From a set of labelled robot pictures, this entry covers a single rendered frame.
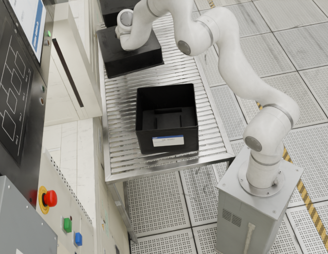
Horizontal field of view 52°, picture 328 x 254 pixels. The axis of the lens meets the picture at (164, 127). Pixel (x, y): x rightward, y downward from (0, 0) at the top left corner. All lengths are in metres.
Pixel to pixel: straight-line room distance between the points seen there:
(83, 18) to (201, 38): 1.39
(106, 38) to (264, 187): 1.05
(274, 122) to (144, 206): 1.37
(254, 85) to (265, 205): 0.54
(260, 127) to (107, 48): 0.91
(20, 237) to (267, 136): 0.77
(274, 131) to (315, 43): 2.45
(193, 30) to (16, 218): 0.72
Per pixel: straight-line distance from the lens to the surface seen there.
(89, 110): 1.62
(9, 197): 0.67
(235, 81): 1.13
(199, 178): 2.38
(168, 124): 1.68
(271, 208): 1.45
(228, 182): 1.49
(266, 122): 1.14
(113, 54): 1.68
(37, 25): 1.10
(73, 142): 1.59
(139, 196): 2.35
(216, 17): 1.14
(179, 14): 1.12
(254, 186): 1.48
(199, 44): 1.08
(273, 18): 3.80
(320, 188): 2.46
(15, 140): 0.75
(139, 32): 1.37
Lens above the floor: 2.04
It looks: 50 degrees down
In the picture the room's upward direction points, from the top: 9 degrees counter-clockwise
